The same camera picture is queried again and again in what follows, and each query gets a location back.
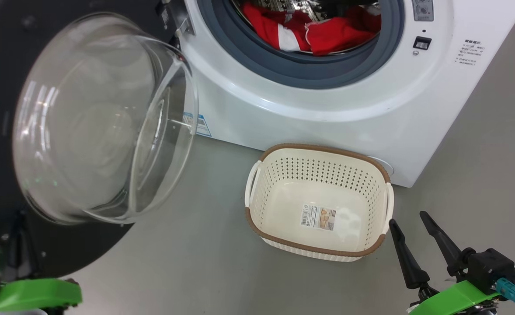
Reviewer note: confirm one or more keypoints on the black round glass washer door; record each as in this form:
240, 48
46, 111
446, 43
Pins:
4, 65

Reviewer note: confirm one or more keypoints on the round white drain filter cover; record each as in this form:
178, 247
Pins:
384, 166

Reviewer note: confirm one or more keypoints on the grey rubber door gasket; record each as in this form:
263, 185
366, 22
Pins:
292, 70

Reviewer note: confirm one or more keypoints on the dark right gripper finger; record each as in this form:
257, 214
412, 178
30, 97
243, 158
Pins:
408, 262
443, 245

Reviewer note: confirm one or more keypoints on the cream basket with brown rim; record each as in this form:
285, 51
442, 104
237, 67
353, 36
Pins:
318, 201

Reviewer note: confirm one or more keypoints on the white front-load washing machine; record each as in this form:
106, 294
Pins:
318, 109

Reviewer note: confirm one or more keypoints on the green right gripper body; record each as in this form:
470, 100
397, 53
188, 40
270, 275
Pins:
454, 299

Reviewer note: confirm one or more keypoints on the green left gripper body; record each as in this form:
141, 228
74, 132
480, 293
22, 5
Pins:
34, 293

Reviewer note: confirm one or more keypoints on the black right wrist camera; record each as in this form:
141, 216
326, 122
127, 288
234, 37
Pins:
491, 269

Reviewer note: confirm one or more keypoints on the red and white garment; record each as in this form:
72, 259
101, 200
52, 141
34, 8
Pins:
327, 37

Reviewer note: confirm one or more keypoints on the blue energy label sticker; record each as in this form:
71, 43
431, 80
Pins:
201, 125

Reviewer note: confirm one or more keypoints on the paper product label sticker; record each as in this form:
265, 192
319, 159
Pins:
318, 217

